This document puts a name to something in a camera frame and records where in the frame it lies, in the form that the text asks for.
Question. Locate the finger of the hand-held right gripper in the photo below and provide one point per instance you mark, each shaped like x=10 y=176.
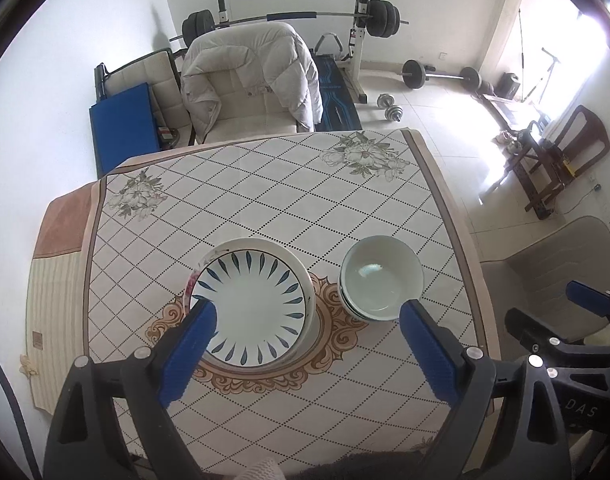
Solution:
x=587 y=294
x=530 y=330

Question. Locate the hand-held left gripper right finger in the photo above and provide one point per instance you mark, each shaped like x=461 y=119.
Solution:
x=430 y=355

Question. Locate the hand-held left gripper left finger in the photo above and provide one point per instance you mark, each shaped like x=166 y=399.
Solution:
x=190 y=350

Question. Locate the white blue leaf plate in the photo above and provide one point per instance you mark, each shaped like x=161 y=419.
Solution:
x=255 y=305

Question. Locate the plain white bowl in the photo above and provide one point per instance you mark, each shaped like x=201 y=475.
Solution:
x=380 y=280

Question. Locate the white bowl with dark rim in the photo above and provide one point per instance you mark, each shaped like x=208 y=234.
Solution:
x=346 y=301

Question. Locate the short barbell with black plates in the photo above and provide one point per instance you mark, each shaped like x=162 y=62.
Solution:
x=415 y=72

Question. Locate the long barbell with black plates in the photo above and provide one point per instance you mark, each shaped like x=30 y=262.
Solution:
x=285 y=14

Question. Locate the grey fabric chair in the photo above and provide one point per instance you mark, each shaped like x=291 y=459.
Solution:
x=545 y=270

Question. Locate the white knitted cloth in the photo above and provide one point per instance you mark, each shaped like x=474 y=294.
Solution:
x=260 y=470

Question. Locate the dark wooden chair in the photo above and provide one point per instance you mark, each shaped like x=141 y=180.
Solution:
x=580 y=145

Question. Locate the peach striped cloth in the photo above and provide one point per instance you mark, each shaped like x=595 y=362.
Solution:
x=60 y=270

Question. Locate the low wooden rack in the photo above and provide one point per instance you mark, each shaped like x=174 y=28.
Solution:
x=505 y=110

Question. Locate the small red box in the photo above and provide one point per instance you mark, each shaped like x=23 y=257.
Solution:
x=165 y=135

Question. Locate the black tripod stand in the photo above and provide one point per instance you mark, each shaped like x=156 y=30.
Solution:
x=545 y=77

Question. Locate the small black box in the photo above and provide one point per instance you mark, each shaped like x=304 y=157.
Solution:
x=507 y=85

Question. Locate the blue foam pad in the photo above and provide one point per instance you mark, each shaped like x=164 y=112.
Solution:
x=122 y=130

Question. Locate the cream padded chair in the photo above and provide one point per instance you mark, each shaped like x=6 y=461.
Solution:
x=135 y=80
x=250 y=110

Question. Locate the chrome dumbbell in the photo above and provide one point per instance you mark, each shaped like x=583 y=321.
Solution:
x=389 y=107

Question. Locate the black blue weight bench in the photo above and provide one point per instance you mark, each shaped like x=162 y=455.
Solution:
x=337 y=95

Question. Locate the white puffer jacket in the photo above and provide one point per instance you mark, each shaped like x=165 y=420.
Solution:
x=265 y=55

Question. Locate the white squat rack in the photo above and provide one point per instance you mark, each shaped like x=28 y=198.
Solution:
x=359 y=45

